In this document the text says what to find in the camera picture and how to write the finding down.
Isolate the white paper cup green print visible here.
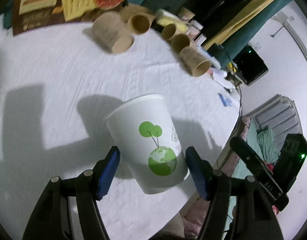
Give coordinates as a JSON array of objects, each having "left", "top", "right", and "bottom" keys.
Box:
[{"left": 105, "top": 94, "right": 189, "bottom": 194}]

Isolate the grey padded headboard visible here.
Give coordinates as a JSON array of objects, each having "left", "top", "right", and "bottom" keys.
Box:
[{"left": 246, "top": 94, "right": 303, "bottom": 151}]

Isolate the blue white card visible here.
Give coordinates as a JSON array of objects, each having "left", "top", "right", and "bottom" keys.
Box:
[{"left": 218, "top": 93, "right": 233, "bottom": 107}]

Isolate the black computer monitor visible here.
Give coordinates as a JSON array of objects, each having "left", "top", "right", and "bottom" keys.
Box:
[{"left": 233, "top": 44, "right": 269, "bottom": 86}]

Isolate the white tube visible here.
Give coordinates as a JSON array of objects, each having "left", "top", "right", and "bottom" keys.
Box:
[{"left": 211, "top": 67, "right": 235, "bottom": 90}]

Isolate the teal curtain right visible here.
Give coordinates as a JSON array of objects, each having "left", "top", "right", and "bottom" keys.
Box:
[{"left": 214, "top": 0, "right": 292, "bottom": 69}]

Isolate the white power strip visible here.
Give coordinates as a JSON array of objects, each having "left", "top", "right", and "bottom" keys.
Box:
[{"left": 197, "top": 46, "right": 221, "bottom": 69}]

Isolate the kraft paper cup right front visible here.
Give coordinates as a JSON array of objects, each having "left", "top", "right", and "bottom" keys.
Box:
[{"left": 180, "top": 46, "right": 212, "bottom": 77}]

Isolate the white air conditioner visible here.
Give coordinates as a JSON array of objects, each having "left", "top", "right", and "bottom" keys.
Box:
[{"left": 270, "top": 12, "right": 307, "bottom": 62}]

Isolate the kraft paper cup middle right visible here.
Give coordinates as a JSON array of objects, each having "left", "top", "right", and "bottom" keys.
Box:
[{"left": 171, "top": 34, "right": 193, "bottom": 54}]

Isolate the glass jar white lid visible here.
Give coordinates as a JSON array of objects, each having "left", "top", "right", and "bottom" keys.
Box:
[{"left": 188, "top": 20, "right": 203, "bottom": 41}]

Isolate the kraft paper cup back right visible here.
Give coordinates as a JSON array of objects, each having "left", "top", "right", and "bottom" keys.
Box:
[{"left": 161, "top": 23, "right": 181, "bottom": 42}]

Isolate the upright kraft cup back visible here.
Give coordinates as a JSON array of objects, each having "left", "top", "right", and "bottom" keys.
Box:
[{"left": 177, "top": 7, "right": 195, "bottom": 22}]

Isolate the yellow curtain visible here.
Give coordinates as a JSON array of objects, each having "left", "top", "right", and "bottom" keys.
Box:
[{"left": 203, "top": 0, "right": 274, "bottom": 50}]

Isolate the yellow tissue box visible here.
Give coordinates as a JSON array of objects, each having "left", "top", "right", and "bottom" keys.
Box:
[{"left": 155, "top": 9, "right": 188, "bottom": 33}]

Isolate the kraft paper cup by bowl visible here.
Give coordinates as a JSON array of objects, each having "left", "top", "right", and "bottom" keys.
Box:
[{"left": 127, "top": 14, "right": 156, "bottom": 35}]

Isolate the brown cracker box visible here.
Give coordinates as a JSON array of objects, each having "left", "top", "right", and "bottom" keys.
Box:
[{"left": 12, "top": 0, "right": 125, "bottom": 35}]

